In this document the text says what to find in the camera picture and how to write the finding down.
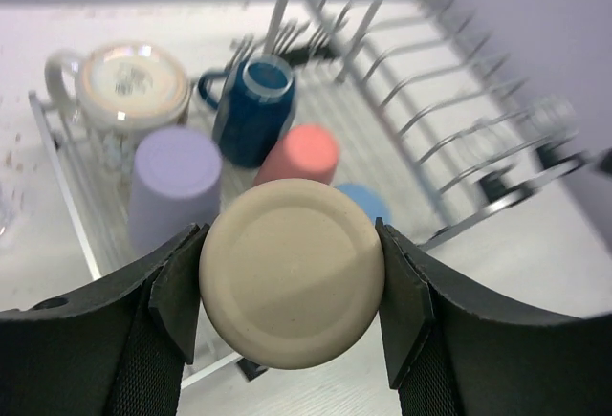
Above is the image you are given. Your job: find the silver wire dish rack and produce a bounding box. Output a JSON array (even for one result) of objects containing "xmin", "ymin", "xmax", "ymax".
[{"xmin": 27, "ymin": 0, "xmax": 612, "ymax": 391}]

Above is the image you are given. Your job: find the white floral ceramic mug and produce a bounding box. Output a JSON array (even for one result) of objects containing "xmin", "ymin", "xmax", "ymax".
[{"xmin": 44, "ymin": 42, "xmax": 192, "ymax": 173}]

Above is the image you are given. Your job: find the light blue plastic cup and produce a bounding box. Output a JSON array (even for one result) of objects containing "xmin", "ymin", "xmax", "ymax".
[{"xmin": 335, "ymin": 183, "xmax": 391, "ymax": 224}]

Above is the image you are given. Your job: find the dark blue ceramic mug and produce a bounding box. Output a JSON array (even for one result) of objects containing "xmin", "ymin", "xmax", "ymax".
[{"xmin": 197, "ymin": 55, "xmax": 297, "ymax": 168}]

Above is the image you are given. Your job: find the clear plastic tumbler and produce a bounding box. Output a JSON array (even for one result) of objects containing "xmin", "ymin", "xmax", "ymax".
[{"xmin": 0, "ymin": 182, "xmax": 20, "ymax": 253}]

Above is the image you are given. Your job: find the beige plastic cup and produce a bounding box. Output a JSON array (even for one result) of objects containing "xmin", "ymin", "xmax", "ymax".
[{"xmin": 199, "ymin": 179, "xmax": 384, "ymax": 370}]

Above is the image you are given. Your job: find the lavender plastic cup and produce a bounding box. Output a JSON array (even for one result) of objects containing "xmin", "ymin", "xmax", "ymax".
[{"xmin": 127, "ymin": 126, "xmax": 223, "ymax": 255}]

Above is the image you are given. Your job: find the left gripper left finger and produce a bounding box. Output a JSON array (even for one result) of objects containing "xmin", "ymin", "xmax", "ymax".
[{"xmin": 1, "ymin": 225, "xmax": 209, "ymax": 415}]

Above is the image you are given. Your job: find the pink plastic cup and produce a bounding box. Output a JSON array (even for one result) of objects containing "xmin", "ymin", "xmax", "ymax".
[{"xmin": 252, "ymin": 124, "xmax": 339, "ymax": 186}]

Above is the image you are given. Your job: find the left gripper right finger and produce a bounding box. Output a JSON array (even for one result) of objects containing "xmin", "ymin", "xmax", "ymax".
[{"xmin": 376, "ymin": 222, "xmax": 611, "ymax": 415}]

